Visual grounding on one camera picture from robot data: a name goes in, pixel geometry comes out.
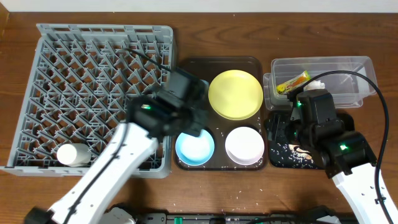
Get blue bowl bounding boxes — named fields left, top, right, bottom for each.
left=175, top=129, right=215, bottom=166

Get white tissue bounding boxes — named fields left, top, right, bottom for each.
left=304, top=80, right=325, bottom=91

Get yellow plate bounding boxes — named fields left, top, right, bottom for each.
left=208, top=70, right=263, bottom=121

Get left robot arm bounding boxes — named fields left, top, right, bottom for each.
left=24, top=68, right=209, bottom=223

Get black waste tray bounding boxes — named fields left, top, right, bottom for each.
left=264, top=110, right=355, bottom=170

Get white cup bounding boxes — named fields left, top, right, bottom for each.
left=57, top=143, right=91, bottom=167

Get dark brown serving tray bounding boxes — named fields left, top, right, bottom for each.
left=174, top=56, right=268, bottom=171

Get white bowl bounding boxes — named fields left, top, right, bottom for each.
left=224, top=126, right=265, bottom=166

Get yellow green snack wrapper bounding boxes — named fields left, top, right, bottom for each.
left=276, top=70, right=311, bottom=95

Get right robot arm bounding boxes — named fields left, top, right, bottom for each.
left=265, top=90, right=397, bottom=223

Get clear plastic bin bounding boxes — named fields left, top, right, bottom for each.
left=263, top=56, right=377, bottom=111

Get rice and nut scraps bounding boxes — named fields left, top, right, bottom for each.
left=269, top=141, right=313, bottom=169

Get grey dishwasher rack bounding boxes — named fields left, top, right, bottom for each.
left=1, top=24, right=176, bottom=177

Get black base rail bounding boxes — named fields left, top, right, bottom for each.
left=102, top=205, right=352, bottom=224

